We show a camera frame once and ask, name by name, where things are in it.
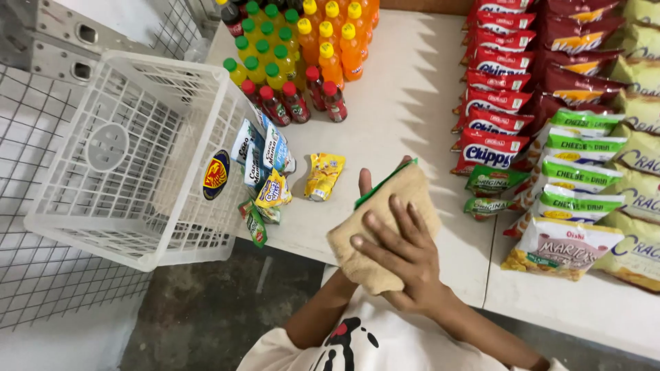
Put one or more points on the white printed shirt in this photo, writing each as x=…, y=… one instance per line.
x=402, y=345

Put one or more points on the yellow purple cheese sachet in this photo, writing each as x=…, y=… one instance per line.
x=273, y=190

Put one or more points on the person's left hand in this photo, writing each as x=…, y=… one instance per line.
x=365, y=181

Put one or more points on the beige cleaning cloth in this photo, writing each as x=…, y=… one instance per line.
x=376, y=216

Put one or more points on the small green sachet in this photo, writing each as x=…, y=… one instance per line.
x=270, y=214

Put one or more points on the group of green-capped yellow bottles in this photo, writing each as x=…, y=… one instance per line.
x=265, y=49

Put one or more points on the grey metal frame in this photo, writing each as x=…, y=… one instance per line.
x=46, y=36

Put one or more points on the row of red chip packets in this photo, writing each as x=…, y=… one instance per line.
x=495, y=98

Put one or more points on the blue white drink sachet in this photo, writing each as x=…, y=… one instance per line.
x=245, y=141
x=253, y=170
x=278, y=149

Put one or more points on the row of dark red packets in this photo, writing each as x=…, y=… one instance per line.
x=577, y=62

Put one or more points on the white plastic basket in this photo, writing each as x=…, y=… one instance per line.
x=134, y=159

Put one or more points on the yellow spouted pouch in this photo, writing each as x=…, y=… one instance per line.
x=324, y=176

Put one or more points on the small green nut packet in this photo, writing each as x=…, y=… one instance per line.
x=495, y=179
x=487, y=207

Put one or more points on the row of pale yellow cracker packets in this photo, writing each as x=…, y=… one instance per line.
x=639, y=170

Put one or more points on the green red sachet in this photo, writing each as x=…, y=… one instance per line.
x=255, y=226

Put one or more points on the person's right hand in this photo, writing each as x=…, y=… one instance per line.
x=417, y=268

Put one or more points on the group of yellow-capped orange bottles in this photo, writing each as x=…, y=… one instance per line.
x=332, y=44

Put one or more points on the red-capped dark drink bottle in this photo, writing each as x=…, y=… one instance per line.
x=250, y=91
x=274, y=107
x=315, y=88
x=295, y=103
x=335, y=103

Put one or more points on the black-capped dark soda bottle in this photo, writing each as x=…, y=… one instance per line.
x=230, y=16

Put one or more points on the white vegetable cracker packet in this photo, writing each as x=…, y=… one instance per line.
x=562, y=250

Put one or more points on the green white cheese snack packet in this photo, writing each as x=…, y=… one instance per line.
x=575, y=206
x=582, y=147
x=577, y=175
x=585, y=121

